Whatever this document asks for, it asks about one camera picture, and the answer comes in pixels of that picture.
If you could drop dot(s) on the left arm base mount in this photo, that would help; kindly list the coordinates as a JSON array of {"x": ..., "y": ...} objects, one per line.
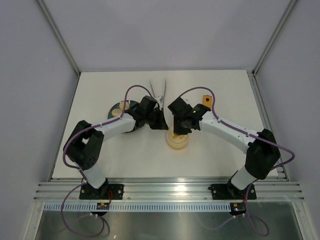
[{"x": 108, "y": 191}]

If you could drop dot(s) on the metal serving tongs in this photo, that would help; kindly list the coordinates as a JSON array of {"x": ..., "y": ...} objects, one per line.
[{"x": 163, "y": 92}]

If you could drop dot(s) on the blue ceramic plate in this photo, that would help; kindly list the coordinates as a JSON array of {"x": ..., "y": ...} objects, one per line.
[{"x": 133, "y": 105}]

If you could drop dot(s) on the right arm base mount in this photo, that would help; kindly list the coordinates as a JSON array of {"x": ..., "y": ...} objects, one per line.
[{"x": 227, "y": 191}]

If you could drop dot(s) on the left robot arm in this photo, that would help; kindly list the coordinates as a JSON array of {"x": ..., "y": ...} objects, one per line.
[{"x": 85, "y": 142}]

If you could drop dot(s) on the aluminium frame rail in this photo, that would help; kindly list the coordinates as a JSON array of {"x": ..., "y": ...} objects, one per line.
[{"x": 170, "y": 190}]

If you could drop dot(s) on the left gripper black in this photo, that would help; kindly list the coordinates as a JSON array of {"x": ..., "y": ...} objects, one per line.
[{"x": 161, "y": 124}]

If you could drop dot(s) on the yellow round lunch box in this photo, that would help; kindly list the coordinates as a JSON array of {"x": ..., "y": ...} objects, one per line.
[{"x": 177, "y": 146}]

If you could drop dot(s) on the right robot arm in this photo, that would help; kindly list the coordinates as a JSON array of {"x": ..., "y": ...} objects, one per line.
[{"x": 261, "y": 152}]

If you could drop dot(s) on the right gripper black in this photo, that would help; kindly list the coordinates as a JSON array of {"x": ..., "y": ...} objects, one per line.
[{"x": 177, "y": 130}]

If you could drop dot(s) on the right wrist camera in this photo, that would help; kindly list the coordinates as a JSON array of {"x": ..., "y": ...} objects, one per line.
[{"x": 179, "y": 108}]

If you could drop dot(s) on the cream round lid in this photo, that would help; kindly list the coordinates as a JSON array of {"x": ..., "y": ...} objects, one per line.
[{"x": 177, "y": 141}]

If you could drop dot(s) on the plain steamed bun left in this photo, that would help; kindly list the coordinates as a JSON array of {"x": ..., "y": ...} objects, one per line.
[{"x": 116, "y": 112}]

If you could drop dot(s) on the white slotted cable duct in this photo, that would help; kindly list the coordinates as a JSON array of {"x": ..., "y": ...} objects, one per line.
[{"x": 139, "y": 207}]

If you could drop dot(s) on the yellow rectangular cutlery case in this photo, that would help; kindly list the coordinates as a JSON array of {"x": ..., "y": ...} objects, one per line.
[{"x": 207, "y": 101}]

